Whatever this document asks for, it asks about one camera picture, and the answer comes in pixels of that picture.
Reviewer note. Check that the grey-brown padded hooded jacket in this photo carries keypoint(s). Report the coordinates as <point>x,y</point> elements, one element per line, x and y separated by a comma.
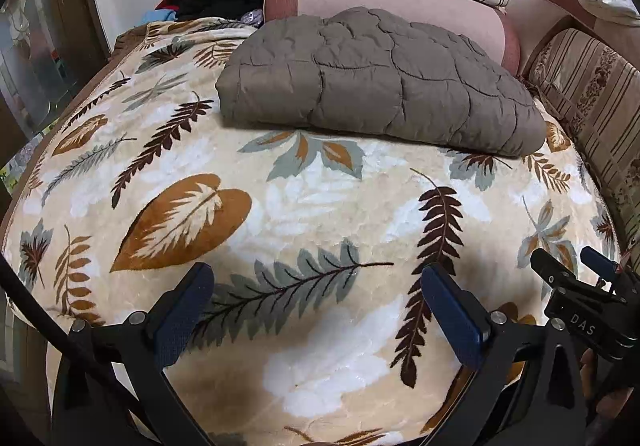
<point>380,76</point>

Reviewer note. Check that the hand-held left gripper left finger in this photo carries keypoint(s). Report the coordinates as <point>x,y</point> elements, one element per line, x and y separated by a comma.
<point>185,311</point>

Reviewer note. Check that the leaf print blanket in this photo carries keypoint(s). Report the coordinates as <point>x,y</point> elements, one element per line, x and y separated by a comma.
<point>320,226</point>

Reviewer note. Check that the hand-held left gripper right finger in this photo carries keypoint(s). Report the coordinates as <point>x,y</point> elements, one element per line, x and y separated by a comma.
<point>452,313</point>

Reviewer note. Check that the light blue cloth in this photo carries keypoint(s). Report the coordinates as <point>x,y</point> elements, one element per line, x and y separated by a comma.
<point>159,17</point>

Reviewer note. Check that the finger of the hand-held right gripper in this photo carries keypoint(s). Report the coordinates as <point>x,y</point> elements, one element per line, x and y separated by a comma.
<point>552,271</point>
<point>600,262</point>

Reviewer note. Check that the square striped floral cushion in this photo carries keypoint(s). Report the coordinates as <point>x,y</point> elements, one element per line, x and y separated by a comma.
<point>595,91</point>

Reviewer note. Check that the glass door cabinet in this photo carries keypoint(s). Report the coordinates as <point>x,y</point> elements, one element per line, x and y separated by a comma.
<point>40,61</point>

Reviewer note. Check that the person's right hand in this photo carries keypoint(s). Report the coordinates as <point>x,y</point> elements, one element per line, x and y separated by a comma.
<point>605,398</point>

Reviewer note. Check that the pink corner cushion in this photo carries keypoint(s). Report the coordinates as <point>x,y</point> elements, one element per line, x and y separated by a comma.
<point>545,1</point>

